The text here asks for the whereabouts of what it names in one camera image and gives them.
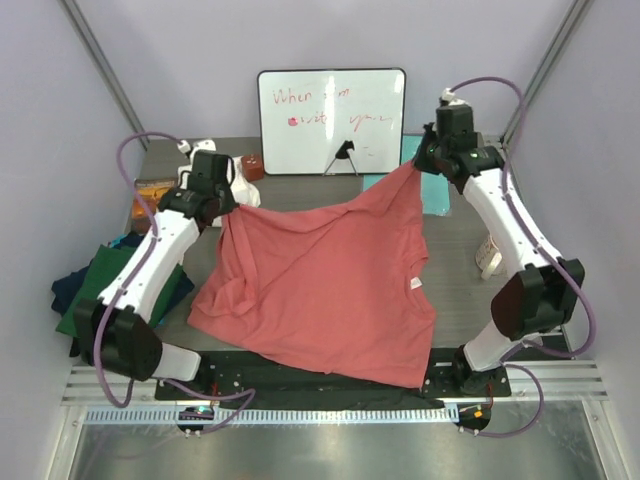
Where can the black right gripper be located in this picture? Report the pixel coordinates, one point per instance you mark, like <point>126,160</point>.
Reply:
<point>421,162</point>

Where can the metal wire board stand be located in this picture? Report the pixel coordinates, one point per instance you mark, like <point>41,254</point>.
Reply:
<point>343,153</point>

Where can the aluminium corner post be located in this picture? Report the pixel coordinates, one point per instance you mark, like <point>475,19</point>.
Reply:
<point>568,27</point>
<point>90,42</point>

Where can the teal cutting board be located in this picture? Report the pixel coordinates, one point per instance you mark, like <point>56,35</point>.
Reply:
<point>434,190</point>

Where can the green t shirt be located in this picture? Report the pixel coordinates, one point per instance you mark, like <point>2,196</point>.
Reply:
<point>85,295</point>

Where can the white dry erase board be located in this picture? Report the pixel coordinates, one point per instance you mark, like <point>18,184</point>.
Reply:
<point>305,116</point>

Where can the teal t shirt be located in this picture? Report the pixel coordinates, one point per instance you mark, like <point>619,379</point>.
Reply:
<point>119,242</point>

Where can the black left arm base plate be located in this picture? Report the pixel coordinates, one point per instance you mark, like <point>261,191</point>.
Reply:
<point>212,379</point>

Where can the white t shirt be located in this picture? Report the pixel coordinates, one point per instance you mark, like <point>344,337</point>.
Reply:
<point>245,193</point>

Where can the white mug orange inside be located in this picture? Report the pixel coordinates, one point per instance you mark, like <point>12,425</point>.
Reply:
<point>488,258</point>

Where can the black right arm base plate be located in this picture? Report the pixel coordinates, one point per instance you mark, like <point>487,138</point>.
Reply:
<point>442,380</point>

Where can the aluminium right corner post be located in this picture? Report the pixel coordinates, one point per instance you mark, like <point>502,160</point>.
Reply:
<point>568,27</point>

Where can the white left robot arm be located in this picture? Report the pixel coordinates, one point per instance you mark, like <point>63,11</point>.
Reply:
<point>114,331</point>

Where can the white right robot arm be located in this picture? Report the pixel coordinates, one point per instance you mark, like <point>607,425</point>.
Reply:
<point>539,295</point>

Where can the aluminium left corner post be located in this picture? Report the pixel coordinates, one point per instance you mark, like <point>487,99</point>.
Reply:
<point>90,42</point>

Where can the red brown eraser block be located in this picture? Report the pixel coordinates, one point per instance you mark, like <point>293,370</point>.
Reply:
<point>252,167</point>

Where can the white perforated cable rail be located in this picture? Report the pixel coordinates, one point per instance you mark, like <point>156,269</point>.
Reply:
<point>199,415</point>

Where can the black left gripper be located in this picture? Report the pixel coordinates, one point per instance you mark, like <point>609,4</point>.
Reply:
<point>229,202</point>

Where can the red t shirt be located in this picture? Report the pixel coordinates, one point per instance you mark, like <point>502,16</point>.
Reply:
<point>334,290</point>

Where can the orange cover book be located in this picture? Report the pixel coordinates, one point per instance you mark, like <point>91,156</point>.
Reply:
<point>151,192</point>

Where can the navy blue t shirt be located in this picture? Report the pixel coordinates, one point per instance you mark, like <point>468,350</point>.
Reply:
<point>67,292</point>

